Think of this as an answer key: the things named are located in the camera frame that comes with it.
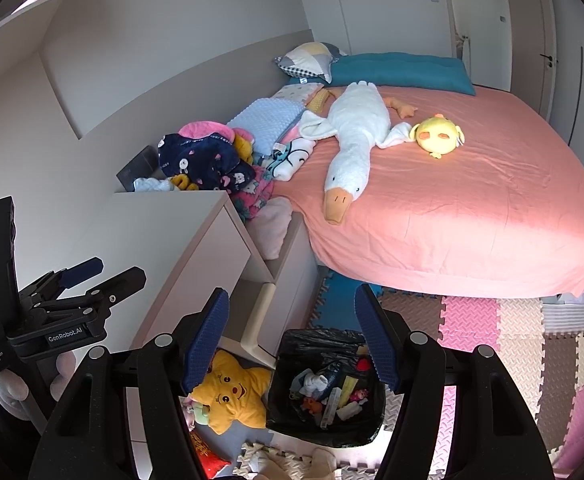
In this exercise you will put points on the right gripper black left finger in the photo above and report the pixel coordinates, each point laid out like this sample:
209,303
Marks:
88,433

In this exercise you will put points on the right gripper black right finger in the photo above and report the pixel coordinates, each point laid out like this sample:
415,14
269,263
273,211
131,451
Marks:
494,434

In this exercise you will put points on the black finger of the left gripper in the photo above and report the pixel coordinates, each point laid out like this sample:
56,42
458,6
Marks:
71,277
103,297

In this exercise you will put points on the white printed carton box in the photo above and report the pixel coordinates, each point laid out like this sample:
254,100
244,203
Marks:
330,408

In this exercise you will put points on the red heart plush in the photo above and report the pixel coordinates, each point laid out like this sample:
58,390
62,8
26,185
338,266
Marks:
364,364

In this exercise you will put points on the yellow snack wrapper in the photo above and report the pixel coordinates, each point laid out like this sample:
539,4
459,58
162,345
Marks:
347,390

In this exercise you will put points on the white towel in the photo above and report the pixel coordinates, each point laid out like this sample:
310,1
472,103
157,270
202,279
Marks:
313,385

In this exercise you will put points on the black trash bin bag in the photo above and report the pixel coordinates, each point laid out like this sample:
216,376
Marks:
334,354

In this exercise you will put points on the white gloved left hand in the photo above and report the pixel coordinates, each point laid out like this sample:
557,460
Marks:
14,391

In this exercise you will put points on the white bedside cabinet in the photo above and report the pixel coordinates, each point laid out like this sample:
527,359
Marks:
188,244

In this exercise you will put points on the light blue baby cloth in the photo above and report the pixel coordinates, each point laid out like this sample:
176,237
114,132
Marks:
142,185

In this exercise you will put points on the yellow fuzzy cloth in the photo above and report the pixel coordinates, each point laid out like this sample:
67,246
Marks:
183,183

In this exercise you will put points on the yellow star plush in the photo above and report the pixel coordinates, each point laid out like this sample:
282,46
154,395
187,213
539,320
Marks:
233,393

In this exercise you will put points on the navy rabbit print blanket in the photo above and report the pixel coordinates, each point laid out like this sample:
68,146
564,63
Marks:
212,163

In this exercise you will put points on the pink fleece blanket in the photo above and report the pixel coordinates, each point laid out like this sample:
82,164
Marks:
203,128

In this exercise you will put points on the pink bed sheet mattress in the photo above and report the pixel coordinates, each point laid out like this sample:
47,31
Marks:
500,217

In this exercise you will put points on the white cartoon print cloth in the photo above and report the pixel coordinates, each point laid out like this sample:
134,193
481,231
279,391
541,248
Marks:
287,156

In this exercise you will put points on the light blue knitted blanket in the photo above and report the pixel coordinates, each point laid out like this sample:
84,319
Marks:
268,120

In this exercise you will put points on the yellow chick plush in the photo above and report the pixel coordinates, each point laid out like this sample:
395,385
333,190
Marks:
437,135

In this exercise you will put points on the white goose plush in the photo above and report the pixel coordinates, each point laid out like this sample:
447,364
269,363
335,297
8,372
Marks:
359,120

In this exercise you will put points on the patterned grey yellow pillow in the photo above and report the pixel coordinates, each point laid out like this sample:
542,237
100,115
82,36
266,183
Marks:
310,60

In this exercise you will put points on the teal long pillow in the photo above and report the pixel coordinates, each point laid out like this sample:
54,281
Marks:
398,69

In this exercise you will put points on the black wall switch panel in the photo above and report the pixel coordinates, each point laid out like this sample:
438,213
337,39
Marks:
142,165

